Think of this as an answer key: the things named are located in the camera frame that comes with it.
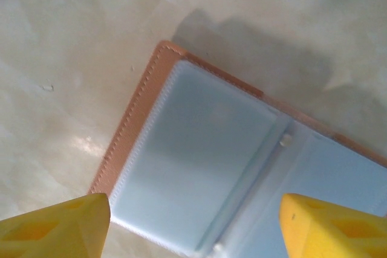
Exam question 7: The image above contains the brown leather card holder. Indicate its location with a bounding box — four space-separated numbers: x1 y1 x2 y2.
87 39 387 258

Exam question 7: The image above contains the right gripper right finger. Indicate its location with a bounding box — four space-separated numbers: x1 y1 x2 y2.
279 193 387 258

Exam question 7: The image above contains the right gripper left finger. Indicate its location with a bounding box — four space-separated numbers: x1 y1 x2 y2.
0 193 112 258

